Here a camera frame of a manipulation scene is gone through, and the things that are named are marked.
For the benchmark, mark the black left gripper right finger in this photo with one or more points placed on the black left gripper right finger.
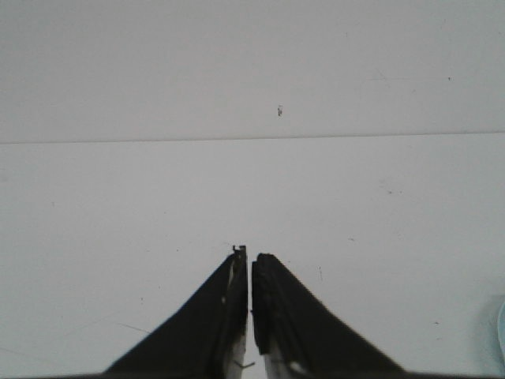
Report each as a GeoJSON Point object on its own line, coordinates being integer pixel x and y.
{"type": "Point", "coordinates": [296, 333]}

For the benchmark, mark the light blue round plate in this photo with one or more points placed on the light blue round plate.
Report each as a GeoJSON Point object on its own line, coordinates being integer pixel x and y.
{"type": "Point", "coordinates": [500, 327]}

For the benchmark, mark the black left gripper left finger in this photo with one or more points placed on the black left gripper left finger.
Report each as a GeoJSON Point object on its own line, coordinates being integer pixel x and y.
{"type": "Point", "coordinates": [206, 335]}

